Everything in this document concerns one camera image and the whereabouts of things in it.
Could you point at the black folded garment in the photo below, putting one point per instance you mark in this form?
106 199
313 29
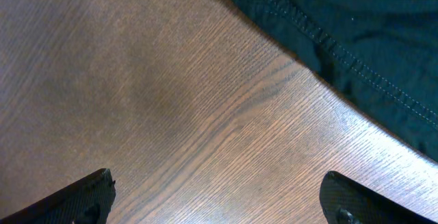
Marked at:
380 54

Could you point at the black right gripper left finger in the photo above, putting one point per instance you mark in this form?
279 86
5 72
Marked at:
88 200

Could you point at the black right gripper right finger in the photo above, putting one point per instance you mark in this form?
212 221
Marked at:
345 201

